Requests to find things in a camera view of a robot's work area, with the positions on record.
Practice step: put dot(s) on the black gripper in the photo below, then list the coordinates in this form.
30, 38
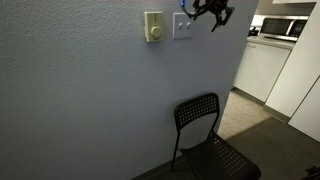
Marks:
216, 7

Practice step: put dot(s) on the white kitchen cabinet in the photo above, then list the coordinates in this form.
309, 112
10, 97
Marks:
261, 64

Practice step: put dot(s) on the silver microwave oven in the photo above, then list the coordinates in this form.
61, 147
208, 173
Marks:
287, 28

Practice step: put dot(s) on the black perforated metal chair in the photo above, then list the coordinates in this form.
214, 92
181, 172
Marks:
214, 158

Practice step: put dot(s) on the white double light switch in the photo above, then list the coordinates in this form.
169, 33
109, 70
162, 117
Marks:
181, 26

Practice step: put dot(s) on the beige wall thermostat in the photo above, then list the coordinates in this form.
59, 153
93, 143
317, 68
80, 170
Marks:
153, 27

